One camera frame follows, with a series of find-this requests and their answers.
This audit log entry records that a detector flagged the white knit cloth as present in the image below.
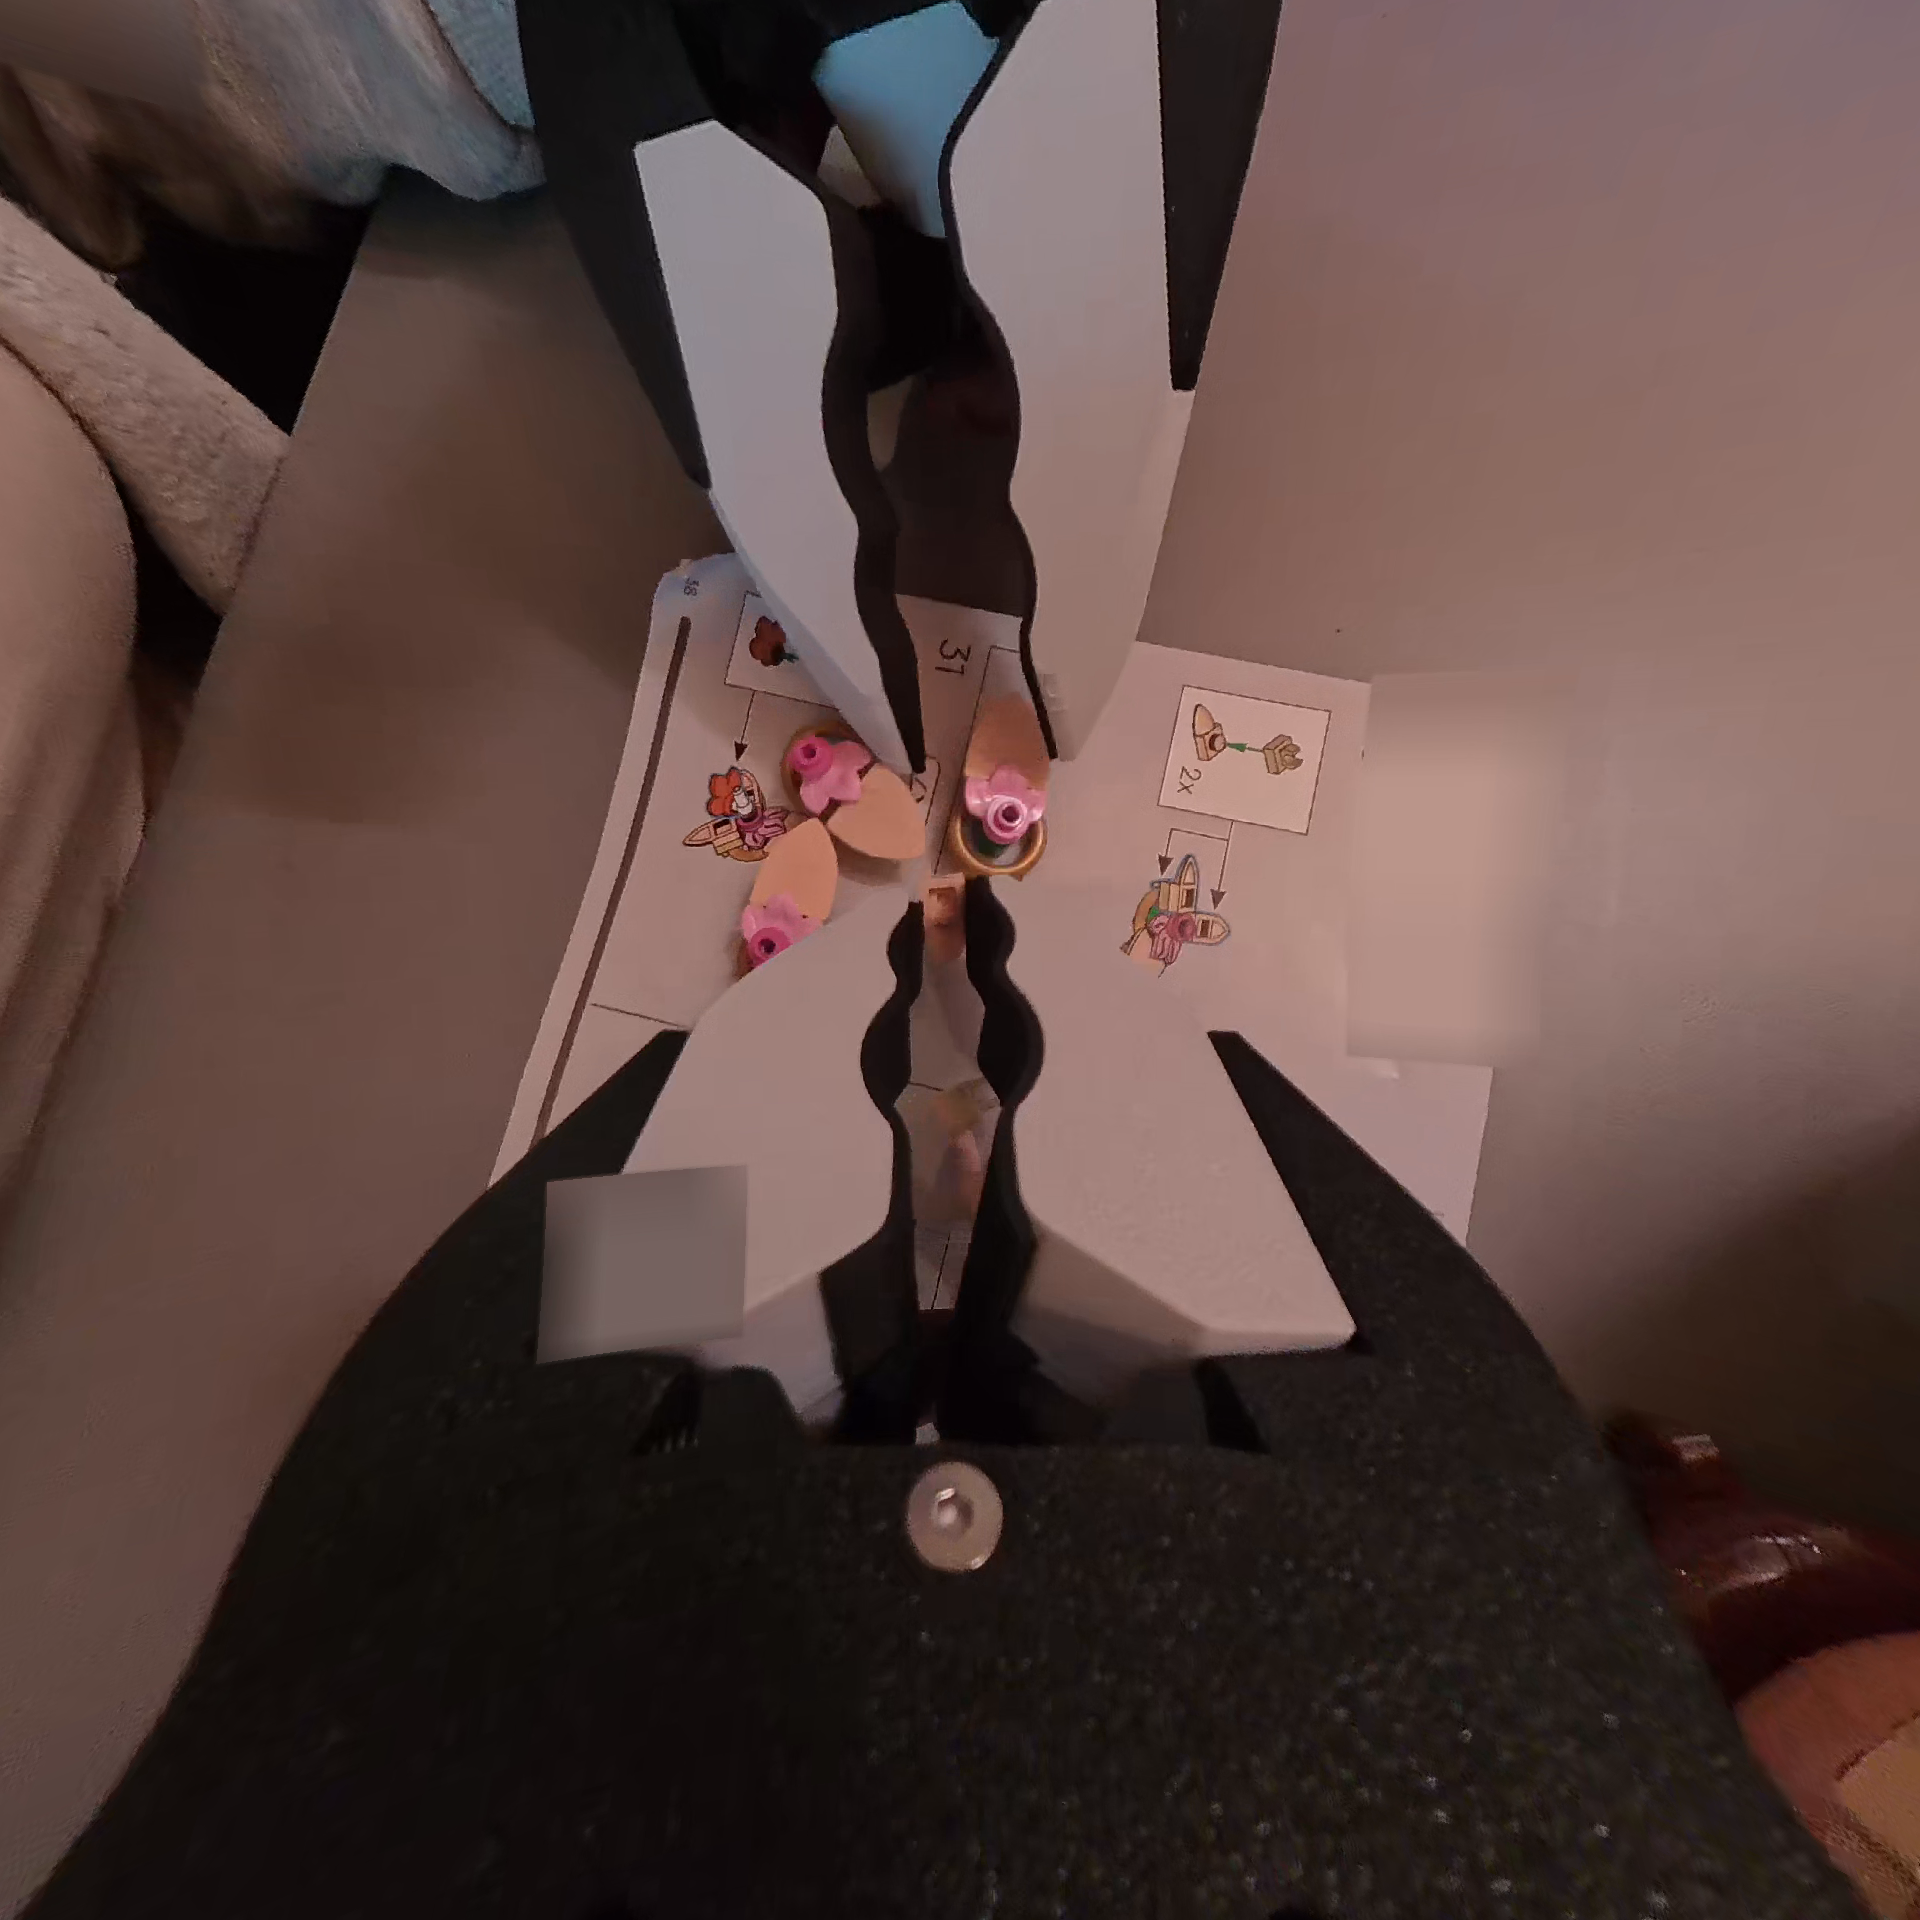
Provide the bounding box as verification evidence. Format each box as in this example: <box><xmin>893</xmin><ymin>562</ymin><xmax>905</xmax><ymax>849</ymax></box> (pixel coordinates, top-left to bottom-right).
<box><xmin>224</xmin><ymin>0</ymin><xmax>548</xmax><ymax>203</ymax></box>

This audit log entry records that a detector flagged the beige fluffy blanket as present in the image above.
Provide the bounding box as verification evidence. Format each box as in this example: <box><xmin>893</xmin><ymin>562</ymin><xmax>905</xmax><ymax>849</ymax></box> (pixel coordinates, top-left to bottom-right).
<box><xmin>0</xmin><ymin>195</ymin><xmax>291</xmax><ymax>618</ymax></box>

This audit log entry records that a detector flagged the white instruction booklet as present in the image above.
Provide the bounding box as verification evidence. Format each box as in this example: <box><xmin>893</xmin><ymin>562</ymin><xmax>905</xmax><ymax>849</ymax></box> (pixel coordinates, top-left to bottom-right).
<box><xmin>491</xmin><ymin>550</ymin><xmax>1498</xmax><ymax>1360</ymax></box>

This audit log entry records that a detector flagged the tan petal with pink flower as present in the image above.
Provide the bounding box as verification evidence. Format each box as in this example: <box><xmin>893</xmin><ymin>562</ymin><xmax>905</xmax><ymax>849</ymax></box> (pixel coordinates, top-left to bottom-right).
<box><xmin>738</xmin><ymin>824</ymin><xmax>841</xmax><ymax>970</ymax></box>
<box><xmin>949</xmin><ymin>694</ymin><xmax>1051</xmax><ymax>880</ymax></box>
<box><xmin>780</xmin><ymin>725</ymin><xmax>929</xmax><ymax>865</ymax></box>

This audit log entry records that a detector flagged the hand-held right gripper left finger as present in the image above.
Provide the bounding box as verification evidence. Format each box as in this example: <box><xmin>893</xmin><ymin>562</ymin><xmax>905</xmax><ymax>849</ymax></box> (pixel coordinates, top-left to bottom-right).
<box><xmin>620</xmin><ymin>896</ymin><xmax>940</xmax><ymax>1408</ymax></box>

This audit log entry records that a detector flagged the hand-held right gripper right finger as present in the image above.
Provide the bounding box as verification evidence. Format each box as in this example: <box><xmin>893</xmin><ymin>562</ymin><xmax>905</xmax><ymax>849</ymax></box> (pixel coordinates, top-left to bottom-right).
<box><xmin>941</xmin><ymin>877</ymin><xmax>1360</xmax><ymax>1408</ymax></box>

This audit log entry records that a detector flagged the grey desk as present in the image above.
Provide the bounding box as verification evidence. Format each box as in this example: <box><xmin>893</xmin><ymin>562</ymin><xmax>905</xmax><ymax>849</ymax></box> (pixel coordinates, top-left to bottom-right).
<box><xmin>0</xmin><ymin>0</ymin><xmax>1920</xmax><ymax>1920</ymax></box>

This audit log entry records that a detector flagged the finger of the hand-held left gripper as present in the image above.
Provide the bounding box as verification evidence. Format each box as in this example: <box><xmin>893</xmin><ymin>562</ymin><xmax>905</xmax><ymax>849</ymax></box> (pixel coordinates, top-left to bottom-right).
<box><xmin>933</xmin><ymin>0</ymin><xmax>1194</xmax><ymax>769</ymax></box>
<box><xmin>633</xmin><ymin>118</ymin><xmax>933</xmax><ymax>774</ymax></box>

